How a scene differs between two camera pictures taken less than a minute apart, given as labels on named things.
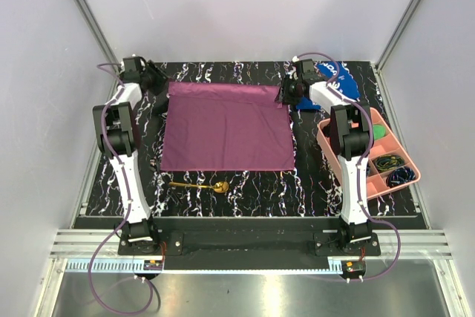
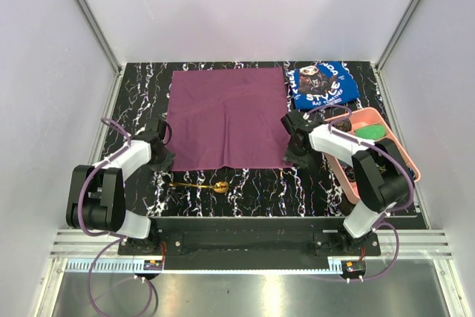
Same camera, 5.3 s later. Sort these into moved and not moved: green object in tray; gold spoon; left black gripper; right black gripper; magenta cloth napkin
Moved: magenta cloth napkin; right black gripper; left black gripper
Not moved: gold spoon; green object in tray
